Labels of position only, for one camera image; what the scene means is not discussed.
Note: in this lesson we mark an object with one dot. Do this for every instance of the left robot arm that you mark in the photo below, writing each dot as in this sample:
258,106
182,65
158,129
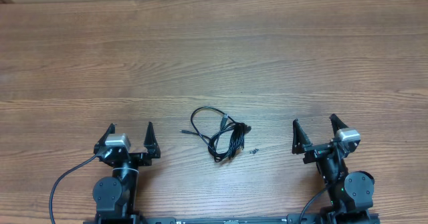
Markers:
115,195

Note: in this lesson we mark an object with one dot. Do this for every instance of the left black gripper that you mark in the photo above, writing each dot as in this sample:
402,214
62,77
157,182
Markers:
152,147

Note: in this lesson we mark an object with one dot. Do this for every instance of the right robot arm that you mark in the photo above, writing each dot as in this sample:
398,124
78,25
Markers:
350,193

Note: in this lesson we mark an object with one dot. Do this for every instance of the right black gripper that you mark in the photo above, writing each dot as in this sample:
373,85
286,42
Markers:
322,149

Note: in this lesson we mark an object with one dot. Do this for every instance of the small black debris piece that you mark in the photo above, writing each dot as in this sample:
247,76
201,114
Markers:
254,151

